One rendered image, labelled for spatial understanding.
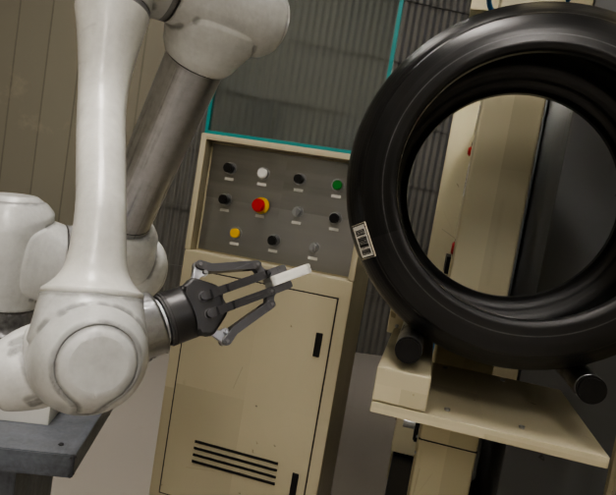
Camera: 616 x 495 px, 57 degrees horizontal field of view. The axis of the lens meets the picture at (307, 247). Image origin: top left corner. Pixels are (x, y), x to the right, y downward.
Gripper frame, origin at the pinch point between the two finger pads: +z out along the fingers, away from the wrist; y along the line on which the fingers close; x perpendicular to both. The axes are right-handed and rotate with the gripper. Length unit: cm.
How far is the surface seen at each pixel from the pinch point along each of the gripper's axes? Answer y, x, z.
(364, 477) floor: 91, -139, 71
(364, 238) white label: -1.5, 0.5, 15.5
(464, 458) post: 52, -27, 39
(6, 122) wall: -171, -354, 5
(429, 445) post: 47, -31, 35
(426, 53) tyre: -25.9, 13.4, 30.1
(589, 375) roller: 29.9, 17.8, 33.9
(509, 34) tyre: -23.0, 22.8, 37.8
